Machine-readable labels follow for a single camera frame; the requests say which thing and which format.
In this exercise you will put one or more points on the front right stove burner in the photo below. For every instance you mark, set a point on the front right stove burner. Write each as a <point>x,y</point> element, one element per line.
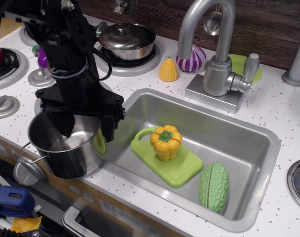
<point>38,103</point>

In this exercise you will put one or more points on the stove burner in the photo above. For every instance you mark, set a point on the stove burner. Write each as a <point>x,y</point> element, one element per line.
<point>13,67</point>
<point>127,68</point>
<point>38,103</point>
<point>25,38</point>

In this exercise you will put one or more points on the silver oven door handle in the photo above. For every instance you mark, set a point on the silver oven door handle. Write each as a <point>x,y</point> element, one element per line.
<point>71,224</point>

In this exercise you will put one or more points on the purple toy eggplant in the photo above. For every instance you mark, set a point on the purple toy eggplant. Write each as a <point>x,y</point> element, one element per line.
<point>40,54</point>

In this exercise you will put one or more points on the purple striped toy onion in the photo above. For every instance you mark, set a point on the purple striped toy onion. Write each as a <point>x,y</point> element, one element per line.
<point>195,62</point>

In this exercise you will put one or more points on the hanging silver ladle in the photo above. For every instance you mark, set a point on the hanging silver ladle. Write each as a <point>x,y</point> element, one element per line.
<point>212,21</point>

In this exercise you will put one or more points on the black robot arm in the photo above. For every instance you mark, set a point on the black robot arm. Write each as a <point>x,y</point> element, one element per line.
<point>68,40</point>

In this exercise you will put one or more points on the silver sink basin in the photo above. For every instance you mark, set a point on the silver sink basin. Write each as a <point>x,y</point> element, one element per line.
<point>248,152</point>

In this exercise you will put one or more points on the silver countertop knob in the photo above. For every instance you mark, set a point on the silver countertop knob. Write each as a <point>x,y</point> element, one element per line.
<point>40,78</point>
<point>9,105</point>

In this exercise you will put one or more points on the yellow toy corn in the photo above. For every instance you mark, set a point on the yellow toy corn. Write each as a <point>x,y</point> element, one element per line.
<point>168,71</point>

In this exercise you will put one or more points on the front left stove burner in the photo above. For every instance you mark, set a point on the front left stove burner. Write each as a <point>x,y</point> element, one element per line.
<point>13,67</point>

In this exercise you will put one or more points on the steel pan with lid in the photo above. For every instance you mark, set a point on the steel pan with lid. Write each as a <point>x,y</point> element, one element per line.
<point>128,41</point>

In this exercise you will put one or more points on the silver toy faucet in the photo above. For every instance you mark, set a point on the silver toy faucet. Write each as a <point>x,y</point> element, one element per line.
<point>219,87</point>

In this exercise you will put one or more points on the back left stove burner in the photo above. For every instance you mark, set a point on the back left stove burner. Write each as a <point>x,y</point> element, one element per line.
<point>25,38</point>

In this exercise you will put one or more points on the silver post with base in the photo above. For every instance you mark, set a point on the silver post with base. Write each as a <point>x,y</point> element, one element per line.
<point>292,77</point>

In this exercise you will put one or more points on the green toy bitter gourd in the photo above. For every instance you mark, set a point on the green toy bitter gourd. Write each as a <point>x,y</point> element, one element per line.
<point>213,187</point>

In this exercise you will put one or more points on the blue clamp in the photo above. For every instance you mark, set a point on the blue clamp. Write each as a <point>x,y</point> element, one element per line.
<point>16,202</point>

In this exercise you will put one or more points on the green plastic plate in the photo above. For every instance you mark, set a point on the green plastic plate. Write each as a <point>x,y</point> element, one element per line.
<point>238,62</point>

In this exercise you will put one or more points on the silver oven front knob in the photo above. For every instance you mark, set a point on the silver oven front knob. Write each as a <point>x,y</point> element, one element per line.
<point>27,173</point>

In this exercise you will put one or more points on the yellow cloth piece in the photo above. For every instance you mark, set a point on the yellow cloth piece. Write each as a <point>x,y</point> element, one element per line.
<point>25,224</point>

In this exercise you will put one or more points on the back right stove burner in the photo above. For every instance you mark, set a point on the back right stove burner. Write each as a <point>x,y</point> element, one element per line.
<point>127,68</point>

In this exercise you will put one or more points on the green plastic cutting board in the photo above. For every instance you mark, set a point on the green plastic cutting board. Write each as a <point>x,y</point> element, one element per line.
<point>175,172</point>

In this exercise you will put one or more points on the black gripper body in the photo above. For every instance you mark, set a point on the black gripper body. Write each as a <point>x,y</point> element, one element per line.
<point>101,103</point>

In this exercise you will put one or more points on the yellow toy bell pepper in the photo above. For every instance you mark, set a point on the yellow toy bell pepper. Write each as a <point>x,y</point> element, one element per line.
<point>166,141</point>

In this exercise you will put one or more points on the stainless steel pot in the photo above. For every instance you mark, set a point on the stainless steel pot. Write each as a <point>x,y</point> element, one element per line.
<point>67,157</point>

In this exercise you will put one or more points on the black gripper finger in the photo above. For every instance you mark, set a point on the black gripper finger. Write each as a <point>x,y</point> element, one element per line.
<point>108,126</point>
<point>63,122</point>

